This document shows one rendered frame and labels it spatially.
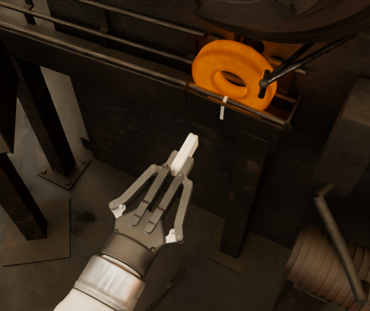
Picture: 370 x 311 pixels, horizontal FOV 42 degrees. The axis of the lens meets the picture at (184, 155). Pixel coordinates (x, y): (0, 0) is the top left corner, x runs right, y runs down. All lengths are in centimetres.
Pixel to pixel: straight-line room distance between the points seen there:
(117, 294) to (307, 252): 43
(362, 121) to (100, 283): 46
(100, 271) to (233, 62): 40
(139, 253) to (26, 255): 90
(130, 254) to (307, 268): 41
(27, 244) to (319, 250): 93
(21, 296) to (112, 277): 88
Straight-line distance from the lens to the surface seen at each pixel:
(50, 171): 167
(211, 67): 87
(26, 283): 154
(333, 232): 94
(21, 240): 159
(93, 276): 69
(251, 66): 82
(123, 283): 68
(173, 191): 74
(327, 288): 99
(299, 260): 97
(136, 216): 72
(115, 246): 70
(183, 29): 94
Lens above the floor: 141
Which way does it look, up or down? 58 degrees down
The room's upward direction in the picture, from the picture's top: straight up
